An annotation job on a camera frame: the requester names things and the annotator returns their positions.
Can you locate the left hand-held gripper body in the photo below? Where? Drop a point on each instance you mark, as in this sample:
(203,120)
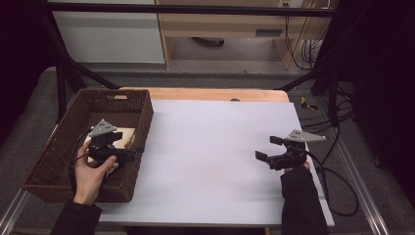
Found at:
(104,153)

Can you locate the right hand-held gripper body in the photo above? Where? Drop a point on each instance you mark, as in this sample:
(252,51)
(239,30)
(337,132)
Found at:
(288,156)

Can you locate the cream pants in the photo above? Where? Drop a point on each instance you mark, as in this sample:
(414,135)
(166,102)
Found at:
(127,138)

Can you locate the brown wicker basket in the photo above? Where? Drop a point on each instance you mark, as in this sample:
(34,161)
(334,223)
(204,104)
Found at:
(55,176)

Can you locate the person's right hand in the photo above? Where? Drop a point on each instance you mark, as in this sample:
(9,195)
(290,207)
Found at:
(306,165)

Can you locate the person's left hand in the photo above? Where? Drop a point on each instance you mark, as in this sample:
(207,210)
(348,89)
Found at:
(89,179)

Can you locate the yellow and black tape piece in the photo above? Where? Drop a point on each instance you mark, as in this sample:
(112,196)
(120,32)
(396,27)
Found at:
(306,104)

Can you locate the white table mat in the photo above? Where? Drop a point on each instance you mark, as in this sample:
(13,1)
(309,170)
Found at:
(212,169)

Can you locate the black metal stand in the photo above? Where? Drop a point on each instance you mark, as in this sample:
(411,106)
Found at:
(70,78)
(332,94)

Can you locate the white cabinet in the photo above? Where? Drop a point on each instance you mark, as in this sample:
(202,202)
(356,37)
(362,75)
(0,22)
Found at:
(107,36)

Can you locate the light wooden desk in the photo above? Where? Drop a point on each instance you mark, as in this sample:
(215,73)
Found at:
(225,23)

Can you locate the black curtain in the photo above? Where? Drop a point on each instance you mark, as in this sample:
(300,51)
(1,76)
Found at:
(19,49)
(381,65)

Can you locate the aluminium rail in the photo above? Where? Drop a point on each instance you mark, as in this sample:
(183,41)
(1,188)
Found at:
(362,192)
(11,212)

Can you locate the black horizontal frame bar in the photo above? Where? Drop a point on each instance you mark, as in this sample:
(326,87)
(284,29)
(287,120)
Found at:
(195,9)

